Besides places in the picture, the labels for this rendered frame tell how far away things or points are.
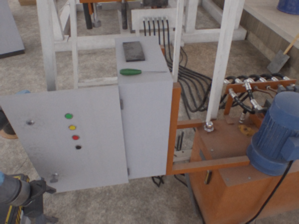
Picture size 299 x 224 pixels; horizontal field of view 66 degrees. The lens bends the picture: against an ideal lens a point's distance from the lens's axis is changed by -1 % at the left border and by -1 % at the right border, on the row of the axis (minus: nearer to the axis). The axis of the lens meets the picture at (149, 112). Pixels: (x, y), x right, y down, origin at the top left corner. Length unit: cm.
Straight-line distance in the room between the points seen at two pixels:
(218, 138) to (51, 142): 101
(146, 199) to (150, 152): 88
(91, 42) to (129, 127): 307
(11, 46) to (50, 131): 329
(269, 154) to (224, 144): 27
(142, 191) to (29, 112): 129
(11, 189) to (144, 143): 54
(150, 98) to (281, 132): 70
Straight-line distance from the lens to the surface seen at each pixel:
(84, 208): 198
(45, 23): 125
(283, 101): 127
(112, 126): 94
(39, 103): 88
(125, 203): 194
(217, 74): 151
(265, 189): 162
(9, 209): 178
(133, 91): 86
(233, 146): 155
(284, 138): 132
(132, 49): 104
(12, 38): 414
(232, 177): 140
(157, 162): 119
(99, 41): 395
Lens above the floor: 172
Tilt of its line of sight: 41 degrees down
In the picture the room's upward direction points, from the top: straight up
